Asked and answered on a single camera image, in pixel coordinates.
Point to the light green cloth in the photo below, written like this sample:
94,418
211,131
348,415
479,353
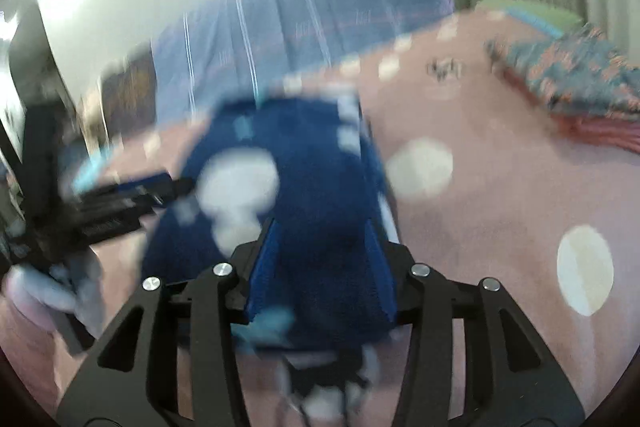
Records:
535,12

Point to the person's left hand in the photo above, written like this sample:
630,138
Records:
45,297

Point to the floral patterned blanket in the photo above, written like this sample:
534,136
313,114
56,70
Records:
575,67

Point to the blue fleece garment white spots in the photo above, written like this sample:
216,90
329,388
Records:
310,167

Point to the blue plaid blanket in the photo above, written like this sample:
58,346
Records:
325,17

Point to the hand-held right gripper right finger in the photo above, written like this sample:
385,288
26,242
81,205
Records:
382,272

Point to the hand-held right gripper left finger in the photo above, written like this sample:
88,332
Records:
264,267

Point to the pink polka dot bed sheet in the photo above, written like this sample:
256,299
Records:
490,217

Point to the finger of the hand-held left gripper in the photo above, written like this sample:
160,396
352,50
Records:
155,187
120,207

